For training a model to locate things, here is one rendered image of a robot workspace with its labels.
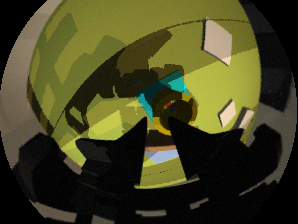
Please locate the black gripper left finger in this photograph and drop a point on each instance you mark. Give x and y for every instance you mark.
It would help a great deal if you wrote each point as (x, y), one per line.
(128, 150)

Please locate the orange-brown flat bar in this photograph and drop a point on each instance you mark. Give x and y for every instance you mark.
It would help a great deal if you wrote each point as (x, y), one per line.
(159, 142)

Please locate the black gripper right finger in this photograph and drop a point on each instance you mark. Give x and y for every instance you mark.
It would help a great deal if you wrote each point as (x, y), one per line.
(196, 147)

